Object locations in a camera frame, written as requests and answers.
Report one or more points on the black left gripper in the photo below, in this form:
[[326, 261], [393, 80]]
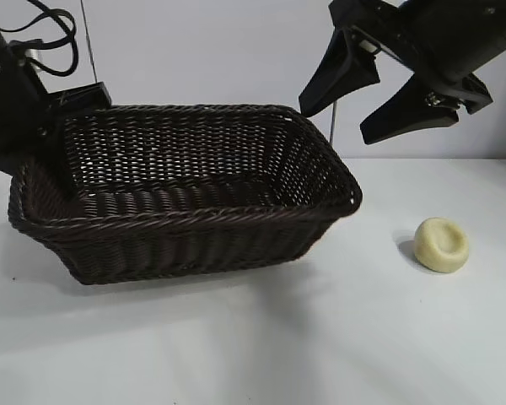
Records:
[[12, 105]]

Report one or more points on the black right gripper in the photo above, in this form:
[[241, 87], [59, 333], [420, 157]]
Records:
[[438, 38]]

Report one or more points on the pale yellow egg yolk pastry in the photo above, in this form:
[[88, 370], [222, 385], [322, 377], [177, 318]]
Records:
[[440, 242]]

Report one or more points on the dark brown wicker basket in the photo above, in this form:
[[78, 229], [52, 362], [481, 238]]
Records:
[[173, 244]]

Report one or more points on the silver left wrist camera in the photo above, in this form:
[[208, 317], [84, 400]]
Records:
[[33, 55]]

